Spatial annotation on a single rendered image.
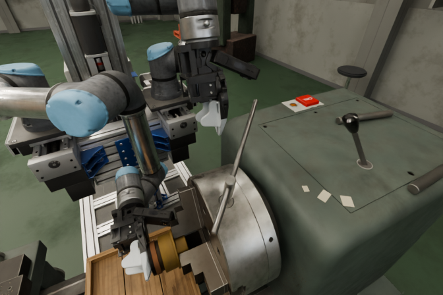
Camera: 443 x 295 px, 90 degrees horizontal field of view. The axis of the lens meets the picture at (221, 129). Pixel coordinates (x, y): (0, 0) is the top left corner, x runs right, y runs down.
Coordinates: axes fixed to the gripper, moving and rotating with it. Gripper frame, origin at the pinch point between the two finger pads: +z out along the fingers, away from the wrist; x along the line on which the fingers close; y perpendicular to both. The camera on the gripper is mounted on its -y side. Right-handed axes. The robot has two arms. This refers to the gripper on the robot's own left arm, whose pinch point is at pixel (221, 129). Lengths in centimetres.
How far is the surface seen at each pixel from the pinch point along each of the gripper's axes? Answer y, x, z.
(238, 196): 1.3, 9.1, 13.2
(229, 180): 4.5, 12.5, 5.4
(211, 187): 5.9, 4.7, 11.9
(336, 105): -49, -9, 7
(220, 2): -173, -373, -80
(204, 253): 11.0, 8.1, 26.5
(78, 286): 47, -15, 46
